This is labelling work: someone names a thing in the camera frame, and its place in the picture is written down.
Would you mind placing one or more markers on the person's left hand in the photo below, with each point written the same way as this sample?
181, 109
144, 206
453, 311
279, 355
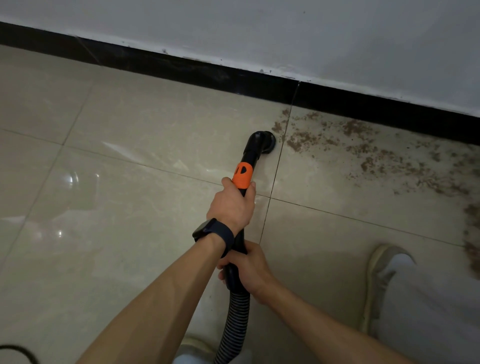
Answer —
227, 206

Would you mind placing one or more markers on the person's right hand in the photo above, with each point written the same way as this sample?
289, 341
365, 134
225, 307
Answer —
257, 273

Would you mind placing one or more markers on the person's right thumb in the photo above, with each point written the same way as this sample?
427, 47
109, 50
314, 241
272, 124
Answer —
231, 261

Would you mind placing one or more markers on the person's left thumb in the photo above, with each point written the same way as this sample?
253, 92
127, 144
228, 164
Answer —
251, 192

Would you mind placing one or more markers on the black vacuum wand orange collar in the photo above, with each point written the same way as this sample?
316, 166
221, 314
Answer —
243, 175

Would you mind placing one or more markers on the person's right forearm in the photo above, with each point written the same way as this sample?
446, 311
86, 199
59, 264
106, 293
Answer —
322, 330

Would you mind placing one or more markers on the person's left forearm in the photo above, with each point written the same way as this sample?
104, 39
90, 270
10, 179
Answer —
157, 307

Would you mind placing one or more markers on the black smartwatch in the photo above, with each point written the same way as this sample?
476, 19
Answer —
219, 231

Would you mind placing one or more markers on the black round brush nozzle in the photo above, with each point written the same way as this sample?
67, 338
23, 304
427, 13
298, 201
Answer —
262, 140

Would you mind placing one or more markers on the white shoe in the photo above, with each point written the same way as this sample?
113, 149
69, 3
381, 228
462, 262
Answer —
195, 350
377, 277

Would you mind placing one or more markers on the black baseboard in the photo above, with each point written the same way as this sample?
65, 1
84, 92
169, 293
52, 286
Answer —
240, 80

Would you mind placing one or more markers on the brown dirt patch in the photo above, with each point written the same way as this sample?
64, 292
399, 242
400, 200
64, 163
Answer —
360, 150

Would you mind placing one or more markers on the grey trouser leg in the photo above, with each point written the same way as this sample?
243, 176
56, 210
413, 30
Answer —
431, 311

